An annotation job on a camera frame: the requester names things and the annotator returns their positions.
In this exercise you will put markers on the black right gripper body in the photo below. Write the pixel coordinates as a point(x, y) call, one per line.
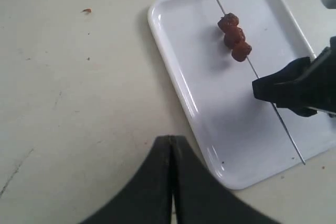
point(321, 81)

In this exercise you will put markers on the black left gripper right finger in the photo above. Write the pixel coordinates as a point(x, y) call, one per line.
point(199, 197)

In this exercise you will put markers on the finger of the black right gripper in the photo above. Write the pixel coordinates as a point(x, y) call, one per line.
point(278, 89)

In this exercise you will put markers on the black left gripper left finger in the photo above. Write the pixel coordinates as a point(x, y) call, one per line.
point(147, 197)

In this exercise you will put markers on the red date piece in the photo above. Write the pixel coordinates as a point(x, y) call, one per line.
point(228, 21)
point(233, 35)
point(241, 50)

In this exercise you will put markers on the white rectangular plastic tray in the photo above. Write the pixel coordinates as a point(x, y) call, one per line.
point(243, 140)

